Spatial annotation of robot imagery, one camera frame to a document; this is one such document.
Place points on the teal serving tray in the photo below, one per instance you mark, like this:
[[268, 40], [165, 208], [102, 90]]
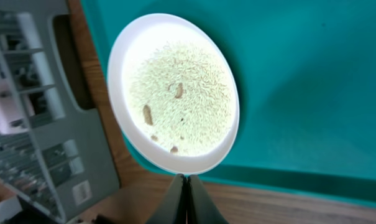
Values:
[[305, 72]]

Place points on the grey dishwasher rack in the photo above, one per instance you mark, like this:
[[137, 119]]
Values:
[[53, 150]]

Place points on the white plate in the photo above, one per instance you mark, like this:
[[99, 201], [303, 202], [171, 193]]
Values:
[[173, 94]]

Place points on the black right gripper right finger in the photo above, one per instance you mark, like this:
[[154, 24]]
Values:
[[201, 208]]

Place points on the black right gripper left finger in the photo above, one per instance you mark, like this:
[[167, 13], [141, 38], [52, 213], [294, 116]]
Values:
[[172, 208]]

